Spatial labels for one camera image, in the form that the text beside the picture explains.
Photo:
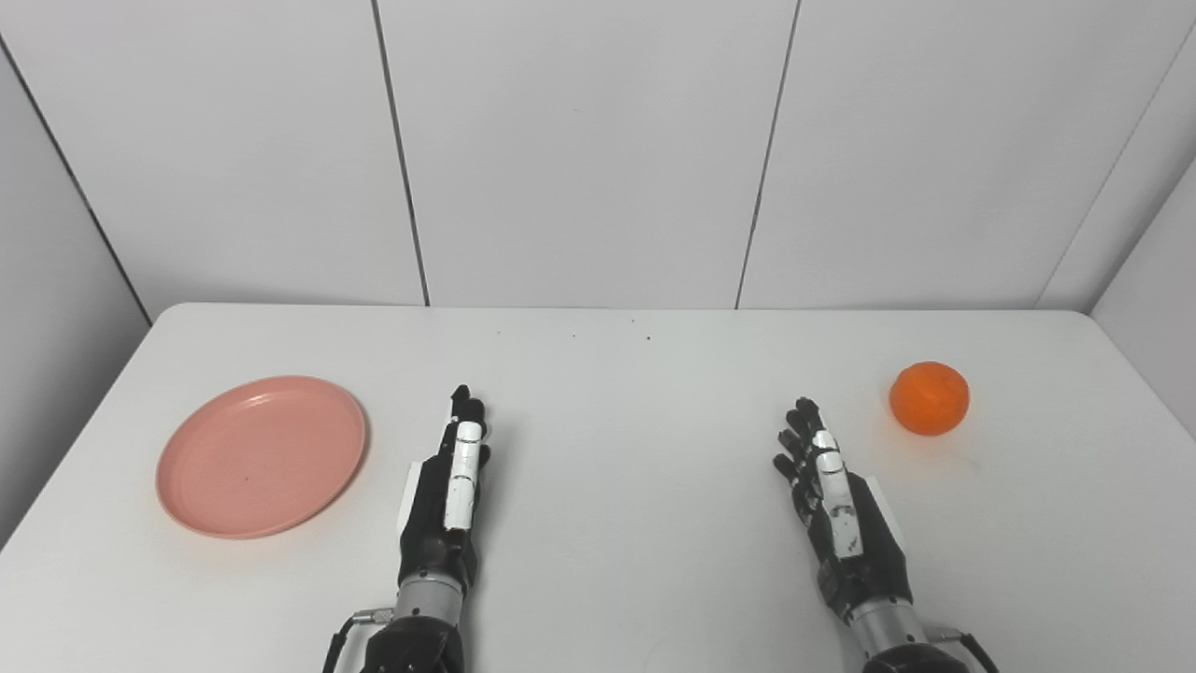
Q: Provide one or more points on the orange fruit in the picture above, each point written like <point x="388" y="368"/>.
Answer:
<point x="929" y="398"/>

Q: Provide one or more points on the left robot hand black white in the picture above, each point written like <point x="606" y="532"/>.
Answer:
<point x="439" y="523"/>

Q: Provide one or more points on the pink round plate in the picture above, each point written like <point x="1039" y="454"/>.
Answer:
<point x="262" y="456"/>

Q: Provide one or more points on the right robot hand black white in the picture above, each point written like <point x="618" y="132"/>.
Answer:
<point x="855" y="537"/>

